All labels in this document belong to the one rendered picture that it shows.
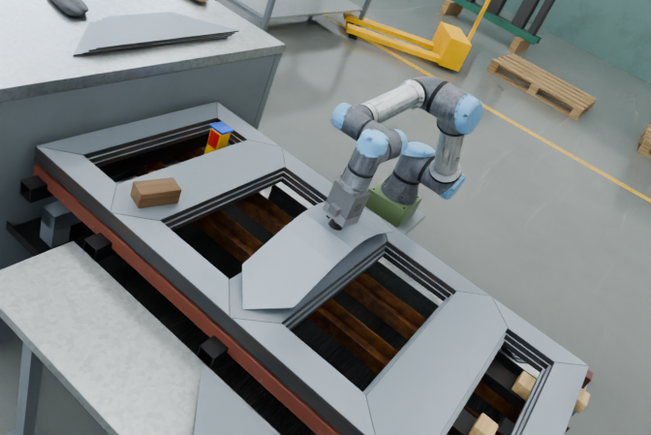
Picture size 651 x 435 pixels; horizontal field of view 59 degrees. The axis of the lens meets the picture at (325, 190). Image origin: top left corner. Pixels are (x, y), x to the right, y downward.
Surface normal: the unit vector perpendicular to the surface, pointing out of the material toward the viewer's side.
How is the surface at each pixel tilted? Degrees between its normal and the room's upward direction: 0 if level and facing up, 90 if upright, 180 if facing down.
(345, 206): 90
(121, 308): 0
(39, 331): 0
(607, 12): 90
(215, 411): 0
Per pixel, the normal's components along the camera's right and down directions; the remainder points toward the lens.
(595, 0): -0.52, 0.31
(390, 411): 0.33, -0.78
